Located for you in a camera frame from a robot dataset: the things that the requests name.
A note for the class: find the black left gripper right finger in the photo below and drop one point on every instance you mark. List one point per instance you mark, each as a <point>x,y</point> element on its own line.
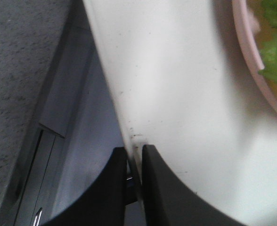
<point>168,202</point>

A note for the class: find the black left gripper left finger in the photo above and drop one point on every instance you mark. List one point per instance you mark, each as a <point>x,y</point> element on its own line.
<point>103,203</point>

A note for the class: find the white bear serving tray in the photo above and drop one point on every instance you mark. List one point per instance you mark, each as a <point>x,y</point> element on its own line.
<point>178,81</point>

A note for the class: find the pink round plate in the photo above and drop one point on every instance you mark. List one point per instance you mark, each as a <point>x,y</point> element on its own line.
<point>243,20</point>

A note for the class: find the black built-in dishwasher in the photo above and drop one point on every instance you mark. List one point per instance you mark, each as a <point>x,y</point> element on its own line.
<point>72,140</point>

